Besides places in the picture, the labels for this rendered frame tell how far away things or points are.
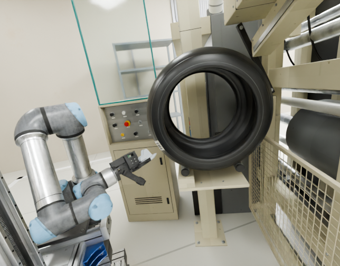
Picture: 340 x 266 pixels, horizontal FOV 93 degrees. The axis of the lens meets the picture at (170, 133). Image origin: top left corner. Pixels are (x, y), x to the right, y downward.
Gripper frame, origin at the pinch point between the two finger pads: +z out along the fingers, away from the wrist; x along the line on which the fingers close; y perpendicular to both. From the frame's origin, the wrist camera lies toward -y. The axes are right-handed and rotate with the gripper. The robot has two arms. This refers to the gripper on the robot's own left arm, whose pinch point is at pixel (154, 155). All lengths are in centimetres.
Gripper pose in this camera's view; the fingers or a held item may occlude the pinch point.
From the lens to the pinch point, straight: 80.2
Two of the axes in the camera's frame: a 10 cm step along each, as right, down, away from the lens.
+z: 7.7, -4.1, 4.9
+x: -4.6, 1.8, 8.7
